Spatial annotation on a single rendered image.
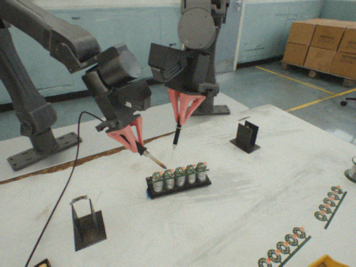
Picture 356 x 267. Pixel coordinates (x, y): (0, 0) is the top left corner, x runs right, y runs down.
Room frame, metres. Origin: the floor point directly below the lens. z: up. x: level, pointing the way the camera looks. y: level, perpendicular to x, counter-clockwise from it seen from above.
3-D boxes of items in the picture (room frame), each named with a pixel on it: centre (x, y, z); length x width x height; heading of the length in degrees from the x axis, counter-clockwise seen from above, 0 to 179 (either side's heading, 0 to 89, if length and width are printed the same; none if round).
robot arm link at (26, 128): (0.54, 0.41, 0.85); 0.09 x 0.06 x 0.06; 161
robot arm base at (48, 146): (0.54, 0.42, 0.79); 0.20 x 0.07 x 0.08; 137
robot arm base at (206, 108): (0.81, -0.11, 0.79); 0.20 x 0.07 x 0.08; 95
